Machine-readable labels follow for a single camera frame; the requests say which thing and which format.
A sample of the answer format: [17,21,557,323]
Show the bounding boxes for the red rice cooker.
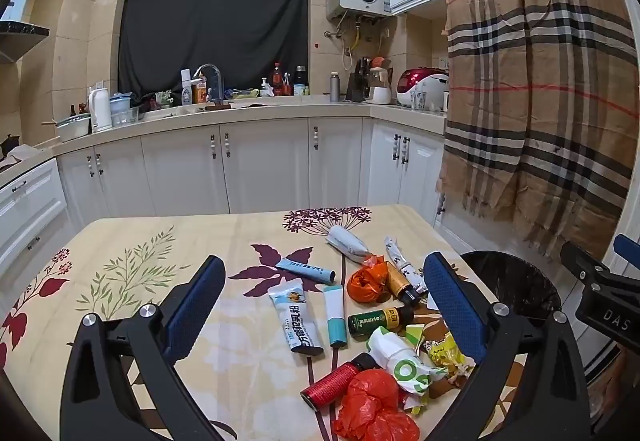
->
[395,67,449,108]

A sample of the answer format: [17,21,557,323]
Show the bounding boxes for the plaid scarf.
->
[437,0,640,262]

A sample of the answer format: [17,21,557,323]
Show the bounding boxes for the clear water pitcher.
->
[109,92,133,126]

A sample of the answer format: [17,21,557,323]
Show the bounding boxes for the black lined trash bin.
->
[459,250,563,327]

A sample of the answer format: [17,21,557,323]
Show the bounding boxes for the white green paper wrapper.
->
[367,325,451,409]

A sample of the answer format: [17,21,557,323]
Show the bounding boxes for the gold bottle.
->
[385,262,421,307]

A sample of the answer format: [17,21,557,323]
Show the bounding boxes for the orange plastic bag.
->
[346,255,393,303]

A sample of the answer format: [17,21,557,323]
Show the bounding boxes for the red canister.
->
[300,352,383,409]

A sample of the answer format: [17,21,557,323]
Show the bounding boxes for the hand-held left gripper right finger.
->
[422,251,593,441]

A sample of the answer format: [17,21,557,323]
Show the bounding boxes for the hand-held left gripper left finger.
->
[59,255,228,441]

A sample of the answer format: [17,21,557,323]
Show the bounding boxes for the floral tablecloth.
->
[0,205,531,441]

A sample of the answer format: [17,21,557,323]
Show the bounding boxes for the black knife block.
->
[347,58,371,102]

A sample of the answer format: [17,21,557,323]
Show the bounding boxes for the white base cabinets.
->
[0,116,448,282]

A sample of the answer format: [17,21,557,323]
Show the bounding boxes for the yellow snack wrapper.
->
[422,331,476,374]

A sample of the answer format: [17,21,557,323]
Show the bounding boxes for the range hood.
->
[0,0,51,64]

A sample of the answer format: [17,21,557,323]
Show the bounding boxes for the red plastic bag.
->
[332,368,421,441]

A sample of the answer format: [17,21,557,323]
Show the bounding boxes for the teal and white tube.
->
[322,285,348,348]

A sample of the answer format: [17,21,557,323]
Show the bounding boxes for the white toothpaste tube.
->
[268,282,325,356]

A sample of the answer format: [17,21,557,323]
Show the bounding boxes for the light blue tube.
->
[276,258,335,284]

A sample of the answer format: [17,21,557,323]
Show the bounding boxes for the chrome faucet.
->
[192,63,224,104]

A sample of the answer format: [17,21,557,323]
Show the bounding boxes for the green bottle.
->
[347,306,415,341]

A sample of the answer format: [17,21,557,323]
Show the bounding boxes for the white soy milk maker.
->
[365,66,392,104]

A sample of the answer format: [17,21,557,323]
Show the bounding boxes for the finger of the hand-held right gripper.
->
[560,241,610,283]
[614,234,640,272]

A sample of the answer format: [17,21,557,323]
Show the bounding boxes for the white printed wrapper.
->
[384,236,428,294]

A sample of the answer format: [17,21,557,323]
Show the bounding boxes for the white kettle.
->
[88,88,113,132]

